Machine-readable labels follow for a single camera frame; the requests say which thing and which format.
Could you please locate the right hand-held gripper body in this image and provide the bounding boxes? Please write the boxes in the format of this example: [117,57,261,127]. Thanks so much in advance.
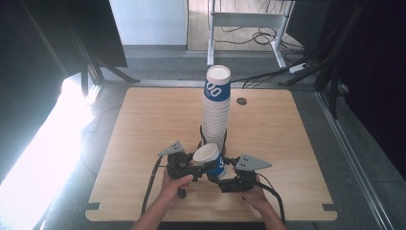
[218,154,273,194]

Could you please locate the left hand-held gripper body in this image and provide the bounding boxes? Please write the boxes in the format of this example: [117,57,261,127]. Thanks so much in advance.
[157,141,203,182]

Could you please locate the blue banded paper cup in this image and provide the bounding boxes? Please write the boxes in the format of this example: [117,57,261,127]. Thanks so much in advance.
[192,142,228,180]

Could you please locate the black cup holder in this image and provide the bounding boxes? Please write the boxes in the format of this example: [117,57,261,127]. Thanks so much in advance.
[197,125,230,158]

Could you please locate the stack of paper cups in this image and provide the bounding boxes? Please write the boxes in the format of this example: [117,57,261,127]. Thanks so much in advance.
[201,64,232,154]

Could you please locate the person's right hand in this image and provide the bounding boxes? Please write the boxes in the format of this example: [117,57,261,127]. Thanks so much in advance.
[240,184,272,214]

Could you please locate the person's left hand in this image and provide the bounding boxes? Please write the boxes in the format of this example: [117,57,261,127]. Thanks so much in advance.
[158,167,195,209]

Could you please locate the white power strip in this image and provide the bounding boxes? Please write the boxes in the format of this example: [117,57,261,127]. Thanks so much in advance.
[288,62,310,75]

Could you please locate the black tripod stand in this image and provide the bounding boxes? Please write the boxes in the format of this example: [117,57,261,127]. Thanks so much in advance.
[67,30,142,98]
[278,30,348,120]

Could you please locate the black curtain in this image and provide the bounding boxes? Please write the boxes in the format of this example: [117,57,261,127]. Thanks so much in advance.
[319,0,406,181]
[0,0,128,184]

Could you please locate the left hand-held gripper cable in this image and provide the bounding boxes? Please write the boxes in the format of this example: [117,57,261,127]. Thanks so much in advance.
[140,155,165,217]

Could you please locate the hand-held gripper cable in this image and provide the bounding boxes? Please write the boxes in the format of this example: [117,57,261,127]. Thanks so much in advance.
[254,172,287,225]
[140,155,165,217]

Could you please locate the right hand-held gripper cable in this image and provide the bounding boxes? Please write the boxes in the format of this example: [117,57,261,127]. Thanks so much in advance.
[254,172,287,225]

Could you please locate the black power strip cable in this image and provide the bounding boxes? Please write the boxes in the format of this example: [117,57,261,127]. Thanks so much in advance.
[230,68,292,89]

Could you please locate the metal floor rail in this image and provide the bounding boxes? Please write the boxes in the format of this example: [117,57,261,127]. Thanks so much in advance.
[314,90,397,230]

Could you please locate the black floor cable bundle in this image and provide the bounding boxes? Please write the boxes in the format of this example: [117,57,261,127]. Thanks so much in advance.
[213,25,305,56]

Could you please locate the white metal desk frame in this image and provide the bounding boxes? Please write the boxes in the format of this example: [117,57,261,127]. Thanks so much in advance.
[206,0,295,70]

